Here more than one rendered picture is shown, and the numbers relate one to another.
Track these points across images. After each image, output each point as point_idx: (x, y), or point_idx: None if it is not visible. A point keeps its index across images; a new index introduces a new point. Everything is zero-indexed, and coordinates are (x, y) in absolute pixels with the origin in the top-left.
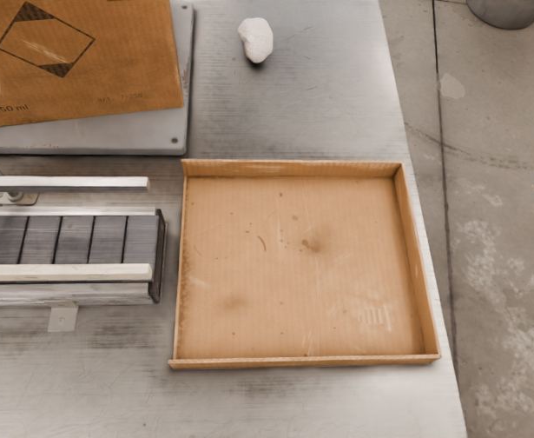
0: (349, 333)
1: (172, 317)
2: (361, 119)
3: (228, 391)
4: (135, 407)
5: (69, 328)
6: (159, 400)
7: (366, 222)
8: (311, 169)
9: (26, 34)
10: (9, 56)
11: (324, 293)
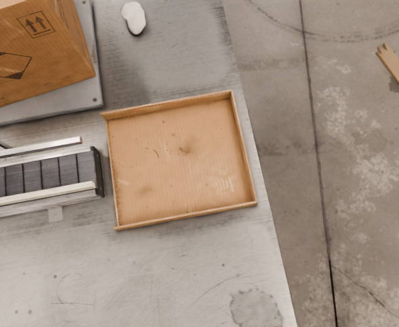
0: (210, 196)
1: (113, 204)
2: (208, 61)
3: (149, 237)
4: (102, 252)
5: (60, 218)
6: (114, 246)
7: (215, 130)
8: (178, 104)
9: None
10: None
11: (194, 176)
